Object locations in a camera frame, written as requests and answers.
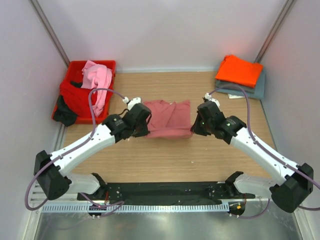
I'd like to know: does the dusty rose t-shirt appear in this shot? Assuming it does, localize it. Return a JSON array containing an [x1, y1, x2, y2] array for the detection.
[[143, 100, 193, 139]]

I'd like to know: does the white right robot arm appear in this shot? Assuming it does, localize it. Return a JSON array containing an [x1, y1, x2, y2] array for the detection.
[[191, 100, 314, 213]]

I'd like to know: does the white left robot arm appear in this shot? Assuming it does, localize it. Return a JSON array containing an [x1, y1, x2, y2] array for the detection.
[[34, 102, 152, 201]]

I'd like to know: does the folded white t-shirt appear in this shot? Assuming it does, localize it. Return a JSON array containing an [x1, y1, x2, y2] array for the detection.
[[227, 94, 245, 99]]

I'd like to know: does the folded grey t-shirt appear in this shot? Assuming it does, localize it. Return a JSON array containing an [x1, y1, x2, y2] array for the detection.
[[215, 79, 255, 94]]

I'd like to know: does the folded orange t-shirt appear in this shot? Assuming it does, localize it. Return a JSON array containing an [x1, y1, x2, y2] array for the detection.
[[215, 55, 264, 88]]

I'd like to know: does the folded blue-grey t-shirt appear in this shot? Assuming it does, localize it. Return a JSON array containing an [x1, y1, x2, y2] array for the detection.
[[215, 69, 266, 100]]

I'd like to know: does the light pink t-shirt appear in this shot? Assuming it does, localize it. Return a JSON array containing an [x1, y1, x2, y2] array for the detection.
[[81, 60, 113, 117]]

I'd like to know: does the red t-shirt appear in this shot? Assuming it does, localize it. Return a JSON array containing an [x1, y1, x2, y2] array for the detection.
[[59, 79, 116, 118]]

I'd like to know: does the black t-shirt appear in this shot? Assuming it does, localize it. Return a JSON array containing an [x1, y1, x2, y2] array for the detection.
[[53, 95, 78, 127]]

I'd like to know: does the red plastic bin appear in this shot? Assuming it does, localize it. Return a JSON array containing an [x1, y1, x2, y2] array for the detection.
[[52, 60, 116, 124]]

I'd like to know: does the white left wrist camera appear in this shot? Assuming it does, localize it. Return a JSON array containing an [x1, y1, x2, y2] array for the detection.
[[122, 97, 142, 110]]

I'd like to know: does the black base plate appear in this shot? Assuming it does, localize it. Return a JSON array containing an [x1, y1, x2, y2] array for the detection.
[[88, 181, 255, 206]]

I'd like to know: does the slotted white cable duct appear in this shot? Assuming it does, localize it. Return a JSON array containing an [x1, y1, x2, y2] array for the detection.
[[41, 202, 229, 214]]

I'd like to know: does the aluminium frame rail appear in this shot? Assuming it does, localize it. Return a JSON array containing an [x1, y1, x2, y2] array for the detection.
[[29, 0, 70, 67]]

